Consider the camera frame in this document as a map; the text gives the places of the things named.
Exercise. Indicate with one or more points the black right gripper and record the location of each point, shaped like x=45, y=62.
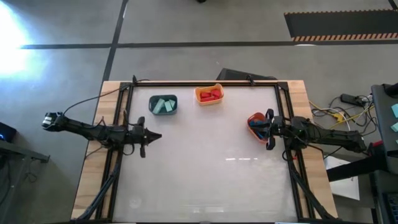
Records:
x=280, y=129

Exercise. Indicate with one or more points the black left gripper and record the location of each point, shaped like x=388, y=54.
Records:
x=138, y=135

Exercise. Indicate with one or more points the blue foam block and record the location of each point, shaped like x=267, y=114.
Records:
x=262, y=136
x=255, y=121

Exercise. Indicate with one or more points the light teal foam block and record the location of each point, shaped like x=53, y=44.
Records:
x=395, y=110
x=395, y=127
x=168, y=106
x=158, y=105
x=173, y=103

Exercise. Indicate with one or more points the red foam block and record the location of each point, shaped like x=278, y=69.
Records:
x=207, y=99
x=216, y=93
x=205, y=95

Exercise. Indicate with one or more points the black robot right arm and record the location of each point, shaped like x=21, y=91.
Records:
x=335, y=138

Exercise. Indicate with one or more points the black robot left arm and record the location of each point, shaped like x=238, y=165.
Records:
x=93, y=132

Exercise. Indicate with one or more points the orange plastic bin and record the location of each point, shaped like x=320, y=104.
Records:
x=251, y=129

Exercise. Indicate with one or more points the dark teal plastic bin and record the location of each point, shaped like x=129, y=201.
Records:
x=150, y=102

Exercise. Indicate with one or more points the yellow plastic bin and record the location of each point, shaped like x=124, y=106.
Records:
x=209, y=103

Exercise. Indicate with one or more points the black power strip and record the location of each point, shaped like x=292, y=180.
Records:
x=349, y=99

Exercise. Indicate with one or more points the black support beam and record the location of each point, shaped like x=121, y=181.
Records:
x=354, y=166

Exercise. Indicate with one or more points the white paper sheet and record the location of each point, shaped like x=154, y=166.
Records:
x=345, y=186

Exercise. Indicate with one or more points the dark grey cart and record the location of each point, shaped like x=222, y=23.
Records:
x=384, y=124

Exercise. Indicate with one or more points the black floor mat striped edge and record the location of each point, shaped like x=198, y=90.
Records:
x=342, y=23

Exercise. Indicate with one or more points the dark grey desk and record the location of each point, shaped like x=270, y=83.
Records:
x=18, y=152

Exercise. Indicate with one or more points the dark cabinet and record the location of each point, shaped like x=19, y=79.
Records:
x=385, y=199

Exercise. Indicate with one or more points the black computer with blue light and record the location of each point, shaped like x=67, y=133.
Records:
x=7, y=132

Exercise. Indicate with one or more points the black aluminium table frame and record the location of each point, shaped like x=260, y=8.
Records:
x=174, y=84

